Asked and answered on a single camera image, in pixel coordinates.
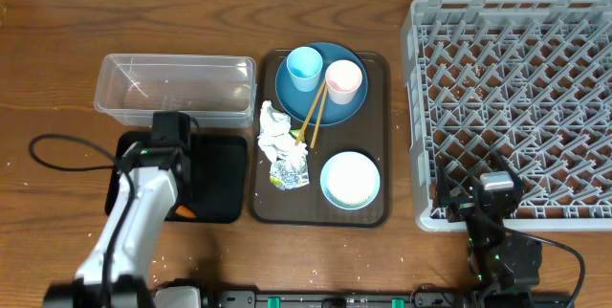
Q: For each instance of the brown serving tray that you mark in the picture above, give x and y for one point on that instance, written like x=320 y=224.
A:
x=366 y=132

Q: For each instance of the foil snack wrapper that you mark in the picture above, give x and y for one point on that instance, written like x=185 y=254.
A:
x=289 y=173

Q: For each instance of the black tray bin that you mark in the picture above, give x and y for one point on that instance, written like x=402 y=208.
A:
x=219 y=165

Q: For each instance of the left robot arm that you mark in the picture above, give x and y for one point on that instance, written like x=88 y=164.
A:
x=152 y=179

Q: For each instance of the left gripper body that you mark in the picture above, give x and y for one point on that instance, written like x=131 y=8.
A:
x=185 y=194

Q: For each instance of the light blue bowl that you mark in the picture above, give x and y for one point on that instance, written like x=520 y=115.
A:
x=350 y=180

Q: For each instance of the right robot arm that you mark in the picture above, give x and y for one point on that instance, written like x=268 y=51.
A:
x=506 y=263

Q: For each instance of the pink cup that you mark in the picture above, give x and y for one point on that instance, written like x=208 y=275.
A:
x=343 y=78

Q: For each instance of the clear plastic bin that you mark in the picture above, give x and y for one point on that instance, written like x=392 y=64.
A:
x=218 y=91

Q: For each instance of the grey dishwasher rack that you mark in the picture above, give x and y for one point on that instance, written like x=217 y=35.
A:
x=529 y=80

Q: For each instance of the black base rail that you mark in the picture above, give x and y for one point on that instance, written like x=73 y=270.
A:
x=178 y=294

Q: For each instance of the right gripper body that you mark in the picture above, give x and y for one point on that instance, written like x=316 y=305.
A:
x=462 y=208

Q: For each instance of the wooden chopstick right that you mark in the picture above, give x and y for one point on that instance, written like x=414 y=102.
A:
x=319 y=116

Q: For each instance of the white tissue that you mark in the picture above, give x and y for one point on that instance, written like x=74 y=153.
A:
x=275 y=138

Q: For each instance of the light blue cup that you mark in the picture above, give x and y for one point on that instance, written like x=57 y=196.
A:
x=304 y=65

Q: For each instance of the wooden chopstick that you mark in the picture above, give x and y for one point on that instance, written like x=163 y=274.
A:
x=310 y=113
x=319 y=116

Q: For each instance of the wooden chopstick left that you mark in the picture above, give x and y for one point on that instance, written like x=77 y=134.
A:
x=310 y=113

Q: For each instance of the orange carrot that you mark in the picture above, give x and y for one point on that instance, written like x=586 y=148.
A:
x=185 y=212

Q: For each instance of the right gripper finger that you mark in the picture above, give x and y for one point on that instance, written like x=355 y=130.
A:
x=504 y=165
x=442 y=186

